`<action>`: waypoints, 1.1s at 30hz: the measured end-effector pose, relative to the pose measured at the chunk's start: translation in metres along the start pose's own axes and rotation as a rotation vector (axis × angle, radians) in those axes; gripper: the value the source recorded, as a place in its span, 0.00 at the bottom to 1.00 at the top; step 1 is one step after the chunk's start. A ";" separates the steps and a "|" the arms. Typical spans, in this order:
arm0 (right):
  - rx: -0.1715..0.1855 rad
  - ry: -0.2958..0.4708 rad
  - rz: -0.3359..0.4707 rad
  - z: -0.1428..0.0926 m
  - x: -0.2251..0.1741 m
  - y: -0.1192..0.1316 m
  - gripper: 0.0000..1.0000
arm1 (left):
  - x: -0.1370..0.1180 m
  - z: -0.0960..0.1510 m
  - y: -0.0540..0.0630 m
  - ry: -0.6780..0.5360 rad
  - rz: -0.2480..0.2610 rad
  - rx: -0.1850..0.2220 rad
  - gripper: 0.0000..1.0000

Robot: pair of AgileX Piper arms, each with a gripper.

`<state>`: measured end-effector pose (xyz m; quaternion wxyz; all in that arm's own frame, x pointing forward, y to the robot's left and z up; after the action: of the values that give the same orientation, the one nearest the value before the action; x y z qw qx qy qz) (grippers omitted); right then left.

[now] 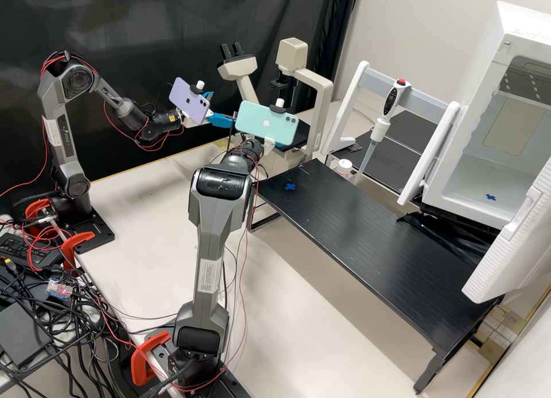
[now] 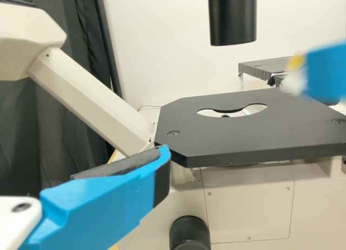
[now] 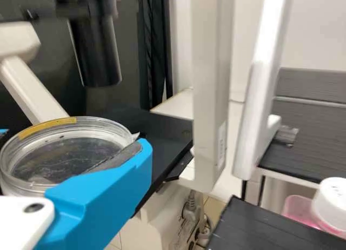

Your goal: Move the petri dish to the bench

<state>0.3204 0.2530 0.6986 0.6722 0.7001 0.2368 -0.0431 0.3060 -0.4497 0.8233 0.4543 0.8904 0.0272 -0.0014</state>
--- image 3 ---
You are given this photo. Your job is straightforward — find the grey power cable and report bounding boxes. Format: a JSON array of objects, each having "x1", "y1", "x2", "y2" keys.
[{"x1": 172, "y1": 189, "x2": 214, "y2": 250}]

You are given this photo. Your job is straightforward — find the white-capped bottle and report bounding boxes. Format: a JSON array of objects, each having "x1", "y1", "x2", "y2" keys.
[{"x1": 281, "y1": 177, "x2": 346, "y2": 239}]

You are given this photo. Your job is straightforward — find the cream microscope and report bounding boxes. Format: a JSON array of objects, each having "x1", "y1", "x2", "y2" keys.
[{"x1": 0, "y1": 0, "x2": 235, "y2": 250}]

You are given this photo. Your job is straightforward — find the white pipette stand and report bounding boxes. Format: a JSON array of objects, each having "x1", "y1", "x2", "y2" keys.
[{"x1": 232, "y1": 0, "x2": 346, "y2": 181}]

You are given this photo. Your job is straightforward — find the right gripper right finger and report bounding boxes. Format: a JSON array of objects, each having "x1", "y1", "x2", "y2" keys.
[{"x1": 32, "y1": 138, "x2": 154, "y2": 250}]

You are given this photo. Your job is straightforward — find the petri dish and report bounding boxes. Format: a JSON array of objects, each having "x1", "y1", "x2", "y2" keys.
[{"x1": 0, "y1": 116, "x2": 137, "y2": 198}]

